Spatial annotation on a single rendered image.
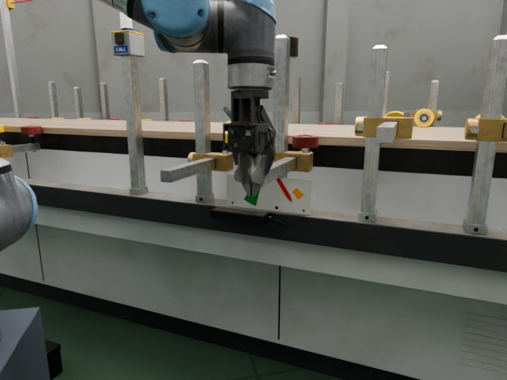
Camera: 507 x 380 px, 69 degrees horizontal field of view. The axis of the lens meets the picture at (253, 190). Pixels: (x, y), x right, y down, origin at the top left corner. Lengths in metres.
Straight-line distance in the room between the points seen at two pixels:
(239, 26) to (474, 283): 0.83
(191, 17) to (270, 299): 1.11
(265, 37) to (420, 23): 5.37
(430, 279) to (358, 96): 4.54
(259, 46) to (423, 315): 1.00
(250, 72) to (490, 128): 0.56
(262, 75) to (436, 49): 5.53
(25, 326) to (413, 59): 5.64
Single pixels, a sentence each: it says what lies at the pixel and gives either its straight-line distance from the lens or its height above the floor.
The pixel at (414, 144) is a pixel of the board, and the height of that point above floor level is 0.89.
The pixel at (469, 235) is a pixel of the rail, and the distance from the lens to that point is 1.02.
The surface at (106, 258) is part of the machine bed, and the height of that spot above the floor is 0.31.
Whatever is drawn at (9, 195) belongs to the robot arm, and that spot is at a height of 0.83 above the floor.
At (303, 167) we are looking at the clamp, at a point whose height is 0.83.
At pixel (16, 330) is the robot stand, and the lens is 0.84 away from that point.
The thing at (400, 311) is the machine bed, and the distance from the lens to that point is 1.37.
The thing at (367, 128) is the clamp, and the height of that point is 0.94.
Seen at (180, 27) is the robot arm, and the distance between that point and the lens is 0.58.
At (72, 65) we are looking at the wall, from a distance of 4.93.
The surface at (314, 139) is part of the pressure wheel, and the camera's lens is 1.13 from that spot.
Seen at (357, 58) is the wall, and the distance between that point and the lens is 5.49.
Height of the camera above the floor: 1.00
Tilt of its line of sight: 13 degrees down
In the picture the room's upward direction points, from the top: straight up
